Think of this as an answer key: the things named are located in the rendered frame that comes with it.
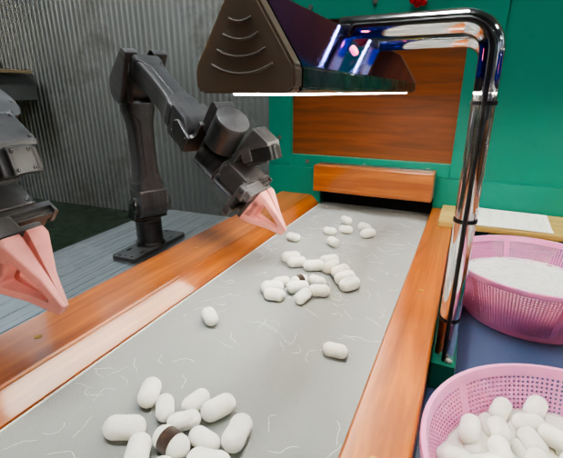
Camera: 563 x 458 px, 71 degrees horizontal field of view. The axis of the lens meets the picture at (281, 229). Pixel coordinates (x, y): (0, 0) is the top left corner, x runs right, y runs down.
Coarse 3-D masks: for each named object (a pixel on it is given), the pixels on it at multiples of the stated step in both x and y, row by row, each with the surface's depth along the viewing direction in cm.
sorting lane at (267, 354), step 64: (256, 256) 77; (320, 256) 77; (384, 256) 77; (192, 320) 55; (256, 320) 55; (320, 320) 55; (384, 320) 55; (64, 384) 43; (128, 384) 43; (192, 384) 43; (256, 384) 43; (320, 384) 43; (0, 448) 35; (64, 448) 35; (192, 448) 35; (256, 448) 35; (320, 448) 35
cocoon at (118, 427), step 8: (112, 416) 36; (120, 416) 36; (128, 416) 36; (136, 416) 36; (104, 424) 36; (112, 424) 35; (120, 424) 35; (128, 424) 35; (136, 424) 36; (144, 424) 36; (104, 432) 35; (112, 432) 35; (120, 432) 35; (128, 432) 35; (136, 432) 35; (144, 432) 36; (112, 440) 36; (120, 440) 36; (128, 440) 36
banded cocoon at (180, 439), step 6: (162, 426) 35; (156, 432) 35; (156, 438) 34; (174, 438) 34; (180, 438) 34; (186, 438) 34; (168, 444) 34; (174, 444) 33; (180, 444) 34; (186, 444) 34; (168, 450) 33; (174, 450) 33; (180, 450) 33; (186, 450) 34; (174, 456) 33; (180, 456) 33
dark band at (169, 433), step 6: (168, 426) 35; (174, 426) 35; (162, 432) 34; (168, 432) 34; (174, 432) 34; (180, 432) 35; (162, 438) 34; (168, 438) 34; (156, 444) 34; (162, 444) 34; (162, 450) 34
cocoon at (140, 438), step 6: (138, 432) 35; (132, 438) 34; (138, 438) 34; (144, 438) 34; (150, 438) 35; (132, 444) 33; (138, 444) 33; (144, 444) 34; (150, 444) 34; (126, 450) 33; (132, 450) 33; (138, 450) 33; (144, 450) 33; (126, 456) 33; (132, 456) 32; (138, 456) 33; (144, 456) 33
